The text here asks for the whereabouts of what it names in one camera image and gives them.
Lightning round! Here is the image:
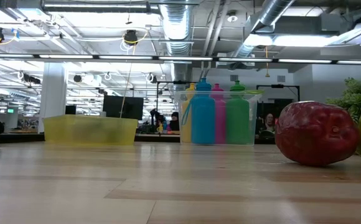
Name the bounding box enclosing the yellow squeeze bottle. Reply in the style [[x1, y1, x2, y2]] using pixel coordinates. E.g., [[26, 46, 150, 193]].
[[180, 82, 197, 144]]

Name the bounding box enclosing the blue squeeze bottle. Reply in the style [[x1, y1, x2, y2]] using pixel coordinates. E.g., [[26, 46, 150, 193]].
[[182, 77, 216, 145]]

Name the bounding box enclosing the pink squeeze bottle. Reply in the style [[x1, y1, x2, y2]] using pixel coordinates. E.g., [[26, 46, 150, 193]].
[[210, 83, 228, 144]]

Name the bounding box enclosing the green squeeze bottle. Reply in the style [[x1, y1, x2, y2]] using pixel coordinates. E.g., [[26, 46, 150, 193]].
[[225, 80, 251, 145]]

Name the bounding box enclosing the dark red pomegranate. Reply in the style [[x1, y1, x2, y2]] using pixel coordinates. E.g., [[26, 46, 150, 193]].
[[274, 100, 361, 167]]

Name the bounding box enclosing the person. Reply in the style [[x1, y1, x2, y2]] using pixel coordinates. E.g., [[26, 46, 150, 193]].
[[169, 111, 181, 132], [256, 113, 277, 139]]

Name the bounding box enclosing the clear plastic bin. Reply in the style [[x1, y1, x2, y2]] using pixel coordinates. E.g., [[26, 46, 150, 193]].
[[173, 89, 264, 146]]

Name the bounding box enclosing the long ceiling light bar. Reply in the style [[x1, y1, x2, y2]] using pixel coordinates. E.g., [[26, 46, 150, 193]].
[[0, 53, 361, 65]]

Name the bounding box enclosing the yellow translucent plastic bin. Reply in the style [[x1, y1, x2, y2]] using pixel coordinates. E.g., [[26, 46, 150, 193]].
[[42, 114, 139, 146]]

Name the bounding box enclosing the white pillar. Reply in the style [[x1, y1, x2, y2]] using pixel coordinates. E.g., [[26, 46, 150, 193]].
[[39, 67, 67, 133]]

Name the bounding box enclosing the green succulent plant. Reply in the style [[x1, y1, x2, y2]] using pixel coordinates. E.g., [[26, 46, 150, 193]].
[[325, 70, 361, 124]]

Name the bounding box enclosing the yellow hanging cord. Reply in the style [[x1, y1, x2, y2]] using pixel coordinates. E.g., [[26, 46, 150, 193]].
[[264, 45, 271, 78]]

